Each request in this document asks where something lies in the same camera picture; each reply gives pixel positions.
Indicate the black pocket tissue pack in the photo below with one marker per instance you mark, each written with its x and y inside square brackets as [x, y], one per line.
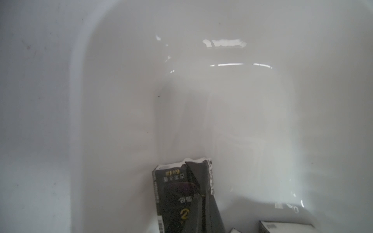
[282, 227]
[175, 185]

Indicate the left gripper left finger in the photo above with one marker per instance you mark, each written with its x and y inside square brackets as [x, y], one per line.
[194, 222]

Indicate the white plastic storage box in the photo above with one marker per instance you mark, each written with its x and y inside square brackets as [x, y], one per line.
[278, 94]

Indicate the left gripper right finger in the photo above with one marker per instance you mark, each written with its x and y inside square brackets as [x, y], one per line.
[212, 219]

